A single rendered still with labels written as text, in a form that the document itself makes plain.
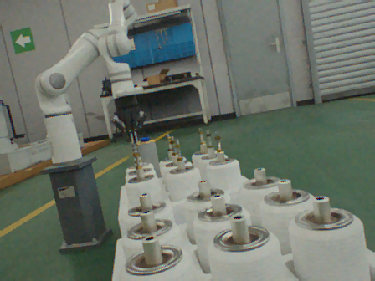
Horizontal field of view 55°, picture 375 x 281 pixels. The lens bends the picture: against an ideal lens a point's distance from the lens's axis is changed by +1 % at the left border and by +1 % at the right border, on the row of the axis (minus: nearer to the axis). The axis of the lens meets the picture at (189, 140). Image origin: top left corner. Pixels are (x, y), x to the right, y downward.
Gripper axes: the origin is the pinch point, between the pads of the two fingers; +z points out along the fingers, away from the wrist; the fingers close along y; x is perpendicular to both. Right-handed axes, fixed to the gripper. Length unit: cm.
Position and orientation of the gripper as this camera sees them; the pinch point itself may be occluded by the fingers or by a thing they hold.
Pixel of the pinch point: (133, 137)
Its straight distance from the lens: 122.8
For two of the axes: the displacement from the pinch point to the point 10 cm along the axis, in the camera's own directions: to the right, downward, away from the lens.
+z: 1.8, 9.8, 1.2
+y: -8.7, 2.2, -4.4
